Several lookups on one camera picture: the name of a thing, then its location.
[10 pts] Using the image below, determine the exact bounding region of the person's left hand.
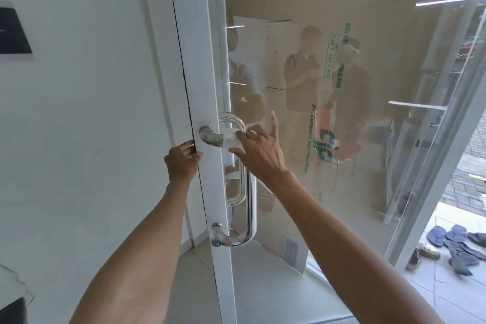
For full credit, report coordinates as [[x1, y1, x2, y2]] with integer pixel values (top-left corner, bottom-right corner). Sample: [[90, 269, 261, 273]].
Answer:
[[164, 140, 204, 188]]

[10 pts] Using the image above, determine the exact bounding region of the person's right forearm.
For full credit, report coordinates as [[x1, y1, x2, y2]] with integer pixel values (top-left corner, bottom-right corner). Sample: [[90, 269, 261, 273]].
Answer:
[[261, 169, 446, 324]]

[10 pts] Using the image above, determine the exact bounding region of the person's right hand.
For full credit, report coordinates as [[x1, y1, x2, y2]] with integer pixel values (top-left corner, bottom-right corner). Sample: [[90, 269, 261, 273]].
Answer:
[[229, 110, 289, 184]]

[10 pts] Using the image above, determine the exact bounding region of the white framed glass door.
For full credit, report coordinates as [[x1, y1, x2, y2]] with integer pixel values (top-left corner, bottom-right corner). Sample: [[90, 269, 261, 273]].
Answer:
[[166, 0, 486, 324]]

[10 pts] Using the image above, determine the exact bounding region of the white tissue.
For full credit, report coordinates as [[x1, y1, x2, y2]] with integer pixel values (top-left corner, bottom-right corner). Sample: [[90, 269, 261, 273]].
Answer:
[[221, 128, 246, 152]]

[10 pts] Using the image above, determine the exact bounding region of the dark framed wall picture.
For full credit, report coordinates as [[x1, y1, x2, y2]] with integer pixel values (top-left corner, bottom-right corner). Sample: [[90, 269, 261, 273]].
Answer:
[[0, 0, 35, 59]]

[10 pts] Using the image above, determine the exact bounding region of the person's left forearm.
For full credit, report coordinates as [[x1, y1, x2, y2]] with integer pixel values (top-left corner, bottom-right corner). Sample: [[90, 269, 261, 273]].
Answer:
[[69, 179, 202, 324]]

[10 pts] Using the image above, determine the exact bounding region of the black object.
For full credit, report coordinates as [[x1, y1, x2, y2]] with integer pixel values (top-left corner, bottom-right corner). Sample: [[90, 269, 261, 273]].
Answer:
[[0, 295, 28, 324]]

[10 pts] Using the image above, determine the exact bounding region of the white aluminium frame post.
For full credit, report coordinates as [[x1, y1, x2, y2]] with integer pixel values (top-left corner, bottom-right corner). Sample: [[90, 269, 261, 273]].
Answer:
[[383, 77, 486, 272]]

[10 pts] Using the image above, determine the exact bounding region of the steel pull door handle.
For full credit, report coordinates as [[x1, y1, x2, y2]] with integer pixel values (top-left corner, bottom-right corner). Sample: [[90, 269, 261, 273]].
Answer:
[[211, 112, 258, 248]]

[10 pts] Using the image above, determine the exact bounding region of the steel lever door handle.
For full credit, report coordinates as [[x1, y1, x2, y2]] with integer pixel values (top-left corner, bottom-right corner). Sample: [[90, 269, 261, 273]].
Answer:
[[199, 126, 225, 147]]

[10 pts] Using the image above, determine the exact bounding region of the brown cardboard sheet green print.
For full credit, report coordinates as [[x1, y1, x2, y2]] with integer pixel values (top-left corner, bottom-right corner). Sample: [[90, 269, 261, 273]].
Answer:
[[222, 0, 469, 271]]

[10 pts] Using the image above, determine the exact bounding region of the group of sandals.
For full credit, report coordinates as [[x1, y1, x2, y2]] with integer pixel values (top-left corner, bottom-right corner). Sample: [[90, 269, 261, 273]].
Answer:
[[406, 224, 486, 276]]

